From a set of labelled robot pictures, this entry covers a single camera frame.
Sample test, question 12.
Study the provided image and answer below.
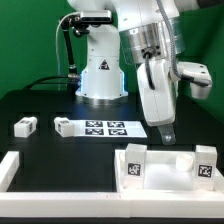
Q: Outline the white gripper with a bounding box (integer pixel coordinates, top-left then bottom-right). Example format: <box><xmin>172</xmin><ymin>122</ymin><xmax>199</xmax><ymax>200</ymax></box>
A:
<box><xmin>137</xmin><ymin>59</ymin><xmax>212</xmax><ymax>145</ymax></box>

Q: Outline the white square tabletop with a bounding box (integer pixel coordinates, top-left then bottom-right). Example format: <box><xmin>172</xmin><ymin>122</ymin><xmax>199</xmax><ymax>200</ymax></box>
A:
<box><xmin>114</xmin><ymin>150</ymin><xmax>224</xmax><ymax>193</ymax></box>

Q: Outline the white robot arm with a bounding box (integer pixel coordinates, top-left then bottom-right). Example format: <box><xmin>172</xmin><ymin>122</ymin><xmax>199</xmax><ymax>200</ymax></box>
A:
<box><xmin>67</xmin><ymin>0</ymin><xmax>224</xmax><ymax>145</ymax></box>

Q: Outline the white fiducial tag sheet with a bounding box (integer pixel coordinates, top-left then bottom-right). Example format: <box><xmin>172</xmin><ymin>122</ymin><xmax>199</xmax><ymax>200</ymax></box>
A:
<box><xmin>68</xmin><ymin>119</ymin><xmax>148</xmax><ymax>139</ymax></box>

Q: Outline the white U-shaped fence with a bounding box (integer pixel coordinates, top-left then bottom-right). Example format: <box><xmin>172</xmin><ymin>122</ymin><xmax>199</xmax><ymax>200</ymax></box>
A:
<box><xmin>0</xmin><ymin>151</ymin><xmax>224</xmax><ymax>218</ymax></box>

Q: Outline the black cable bundle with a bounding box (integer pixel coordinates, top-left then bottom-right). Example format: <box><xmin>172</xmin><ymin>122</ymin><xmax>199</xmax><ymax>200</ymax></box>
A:
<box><xmin>23</xmin><ymin>19</ymin><xmax>83</xmax><ymax>92</ymax></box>

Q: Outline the camera on black mount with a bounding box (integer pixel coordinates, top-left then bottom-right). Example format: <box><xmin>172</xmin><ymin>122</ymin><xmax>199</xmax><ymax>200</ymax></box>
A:
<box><xmin>61</xmin><ymin>10</ymin><xmax>113</xmax><ymax>38</ymax></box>

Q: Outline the grey thin cable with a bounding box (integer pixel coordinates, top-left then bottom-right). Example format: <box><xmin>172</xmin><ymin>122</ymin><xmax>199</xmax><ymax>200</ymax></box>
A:
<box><xmin>54</xmin><ymin>13</ymin><xmax>81</xmax><ymax>92</ymax></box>

